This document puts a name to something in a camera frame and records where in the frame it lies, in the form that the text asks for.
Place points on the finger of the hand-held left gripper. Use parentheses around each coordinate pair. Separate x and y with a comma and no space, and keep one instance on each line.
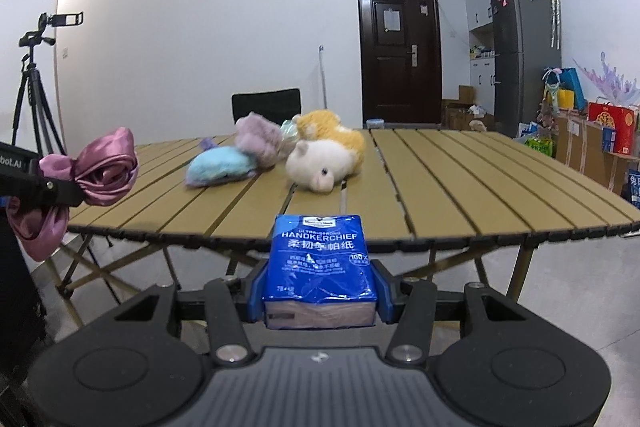
(60,192)

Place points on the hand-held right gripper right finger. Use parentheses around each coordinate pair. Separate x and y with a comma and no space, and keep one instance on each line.
(385,294)

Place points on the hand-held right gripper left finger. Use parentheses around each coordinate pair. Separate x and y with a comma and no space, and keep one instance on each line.
(256,294)

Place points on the pink satin scrunchie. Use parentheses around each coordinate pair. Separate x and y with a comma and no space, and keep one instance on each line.
(105,167)

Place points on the blue tissue pack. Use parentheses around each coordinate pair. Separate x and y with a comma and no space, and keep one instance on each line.
(320,267)

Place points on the blue purple plush toy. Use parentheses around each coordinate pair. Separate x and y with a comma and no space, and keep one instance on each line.
(220,164)

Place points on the iridescent plastic wrap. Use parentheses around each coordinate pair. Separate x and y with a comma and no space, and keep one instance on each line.
(289,130)

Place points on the yellow white plush toy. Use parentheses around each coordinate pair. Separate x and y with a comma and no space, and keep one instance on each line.
(325,127)

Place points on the tan folding table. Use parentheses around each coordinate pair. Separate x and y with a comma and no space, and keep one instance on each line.
(475,177)

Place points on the clear plastic container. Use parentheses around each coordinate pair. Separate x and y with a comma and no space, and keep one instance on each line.
(375,124)

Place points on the black folding chair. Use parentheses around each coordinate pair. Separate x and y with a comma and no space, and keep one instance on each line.
(265,107)

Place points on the beige plush toy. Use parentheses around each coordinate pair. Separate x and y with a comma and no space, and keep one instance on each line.
(478,125)

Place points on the small cardboard boxes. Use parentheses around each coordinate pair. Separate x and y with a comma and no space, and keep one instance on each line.
(455,114)

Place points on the dark brown door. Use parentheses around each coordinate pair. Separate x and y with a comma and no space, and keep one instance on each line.
(400,82)

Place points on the green plastic bag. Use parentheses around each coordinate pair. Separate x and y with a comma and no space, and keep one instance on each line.
(540,146)

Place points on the white mop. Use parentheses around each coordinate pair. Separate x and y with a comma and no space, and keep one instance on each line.
(324,77)

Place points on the large cardboard box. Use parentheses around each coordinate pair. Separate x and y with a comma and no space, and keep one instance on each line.
(585,147)

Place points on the blue printed bag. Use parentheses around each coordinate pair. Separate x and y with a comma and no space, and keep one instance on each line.
(634,187)

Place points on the paper sheet on door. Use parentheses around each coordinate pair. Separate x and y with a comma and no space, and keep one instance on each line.
(391,20)

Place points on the grey refrigerator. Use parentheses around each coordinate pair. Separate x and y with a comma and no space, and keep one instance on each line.
(525,57)

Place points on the blue gift bag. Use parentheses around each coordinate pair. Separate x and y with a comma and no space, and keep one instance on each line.
(572,82)

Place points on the red gift box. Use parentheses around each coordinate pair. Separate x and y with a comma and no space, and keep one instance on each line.
(617,127)

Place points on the purple coral decoration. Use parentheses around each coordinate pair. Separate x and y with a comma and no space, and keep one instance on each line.
(612,82)

